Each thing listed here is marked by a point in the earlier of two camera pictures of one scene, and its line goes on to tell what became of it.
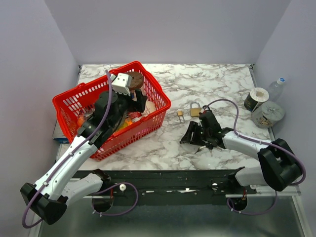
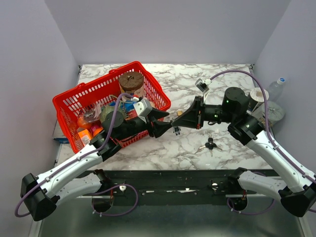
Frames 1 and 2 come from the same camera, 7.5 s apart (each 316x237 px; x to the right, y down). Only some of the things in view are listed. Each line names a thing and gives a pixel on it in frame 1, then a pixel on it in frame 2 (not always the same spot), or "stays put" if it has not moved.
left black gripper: [138, 106] to [159, 129]
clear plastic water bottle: [275, 88] stays put
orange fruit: [80, 121] stays put
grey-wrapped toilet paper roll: [267, 113] stays put
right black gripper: [193, 126] to [191, 118]
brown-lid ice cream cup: [137, 79] stays put
